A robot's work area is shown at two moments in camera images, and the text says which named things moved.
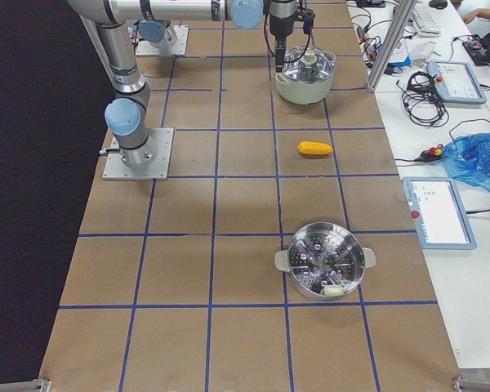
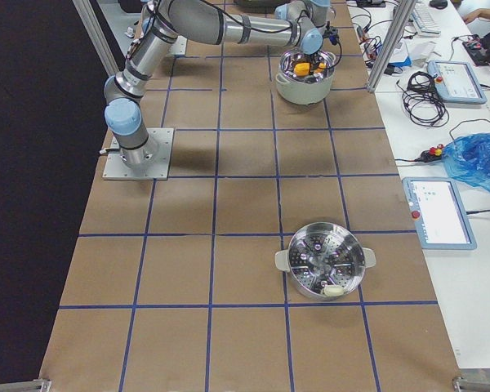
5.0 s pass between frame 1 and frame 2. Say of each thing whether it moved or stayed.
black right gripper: moved
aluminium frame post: stayed
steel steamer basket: stayed
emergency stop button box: stayed
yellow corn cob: moved
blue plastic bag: stayed
